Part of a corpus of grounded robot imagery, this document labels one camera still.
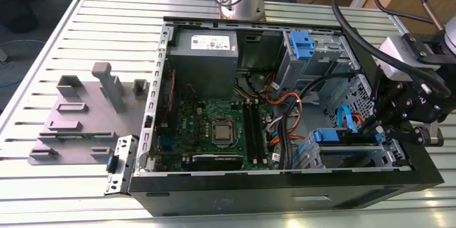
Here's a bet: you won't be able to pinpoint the black cable with brown sleeve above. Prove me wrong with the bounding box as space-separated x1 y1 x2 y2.
408 0 447 31

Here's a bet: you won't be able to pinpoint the blue data wire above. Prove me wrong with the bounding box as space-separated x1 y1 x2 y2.
335 105 360 134

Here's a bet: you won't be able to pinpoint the metal optical drive cage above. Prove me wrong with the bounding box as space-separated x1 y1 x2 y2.
276 29 360 92

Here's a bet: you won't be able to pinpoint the CPU socket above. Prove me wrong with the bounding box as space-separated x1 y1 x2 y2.
208 116 236 148

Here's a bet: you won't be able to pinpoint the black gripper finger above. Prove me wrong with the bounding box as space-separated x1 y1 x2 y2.
358 65 394 136
387 120 446 147

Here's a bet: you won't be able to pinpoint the hard disk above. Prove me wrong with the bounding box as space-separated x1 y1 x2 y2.
312 128 386 146

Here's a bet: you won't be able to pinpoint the green motherboard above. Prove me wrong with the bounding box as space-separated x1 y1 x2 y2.
155 99 275 170

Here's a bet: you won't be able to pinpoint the green RAM stick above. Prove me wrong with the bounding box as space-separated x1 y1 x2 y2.
58 134 96 141

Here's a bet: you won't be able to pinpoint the metal disk bay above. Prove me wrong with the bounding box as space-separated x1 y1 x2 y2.
307 128 411 169

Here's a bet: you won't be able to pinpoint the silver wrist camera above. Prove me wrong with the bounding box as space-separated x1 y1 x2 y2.
378 37 424 82

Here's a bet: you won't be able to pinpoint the orange and yellow wires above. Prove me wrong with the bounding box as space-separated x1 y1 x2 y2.
266 92 304 146

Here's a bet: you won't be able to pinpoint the black cable bundle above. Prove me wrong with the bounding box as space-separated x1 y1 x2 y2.
278 73 360 169

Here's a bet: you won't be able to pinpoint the metal expansion card bracket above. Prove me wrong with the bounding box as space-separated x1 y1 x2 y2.
103 133 140 195

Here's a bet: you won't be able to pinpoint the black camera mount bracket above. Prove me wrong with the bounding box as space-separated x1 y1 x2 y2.
402 32 455 65

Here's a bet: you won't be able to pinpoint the grey power supply unit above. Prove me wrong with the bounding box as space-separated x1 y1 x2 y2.
167 29 239 100

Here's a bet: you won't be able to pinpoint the blue drive cage latch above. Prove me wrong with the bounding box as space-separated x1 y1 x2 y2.
290 30 316 60

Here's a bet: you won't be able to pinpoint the black PC case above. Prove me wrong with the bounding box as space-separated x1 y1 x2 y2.
128 15 444 217

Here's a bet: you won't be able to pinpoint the black RAM slot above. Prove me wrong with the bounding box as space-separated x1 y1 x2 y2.
243 98 258 163
252 98 268 163

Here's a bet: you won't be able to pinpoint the silver CPU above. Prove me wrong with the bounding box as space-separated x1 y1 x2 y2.
212 124 234 140

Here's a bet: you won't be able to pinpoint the grey parts rack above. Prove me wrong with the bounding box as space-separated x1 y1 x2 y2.
27 62 151 166

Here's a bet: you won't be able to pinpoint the black graphics card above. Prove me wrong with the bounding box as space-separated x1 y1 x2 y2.
182 153 246 170

